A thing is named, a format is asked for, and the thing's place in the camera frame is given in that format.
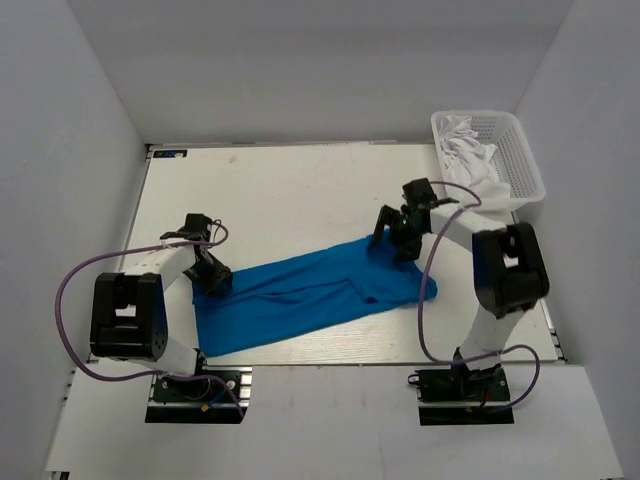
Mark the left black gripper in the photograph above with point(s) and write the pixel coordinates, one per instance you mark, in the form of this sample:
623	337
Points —
222	273

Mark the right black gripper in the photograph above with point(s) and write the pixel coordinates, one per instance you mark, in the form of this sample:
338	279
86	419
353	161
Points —
389	216

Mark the blue t shirt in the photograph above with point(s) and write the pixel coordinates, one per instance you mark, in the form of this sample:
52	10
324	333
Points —
281	300

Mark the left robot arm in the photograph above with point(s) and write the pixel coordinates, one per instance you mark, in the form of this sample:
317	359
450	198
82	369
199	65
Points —
129	315

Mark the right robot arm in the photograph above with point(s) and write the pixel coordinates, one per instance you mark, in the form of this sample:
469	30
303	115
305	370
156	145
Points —
509	278

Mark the white crumpled t shirt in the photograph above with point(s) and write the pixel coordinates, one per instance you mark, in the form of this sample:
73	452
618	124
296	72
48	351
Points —
467	161

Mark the white plastic basket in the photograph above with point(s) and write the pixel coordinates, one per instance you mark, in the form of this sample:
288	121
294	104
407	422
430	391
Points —
513	160

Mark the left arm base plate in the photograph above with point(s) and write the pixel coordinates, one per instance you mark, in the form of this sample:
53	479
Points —
222	398

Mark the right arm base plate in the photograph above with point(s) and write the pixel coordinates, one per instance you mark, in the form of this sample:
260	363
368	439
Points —
446	397

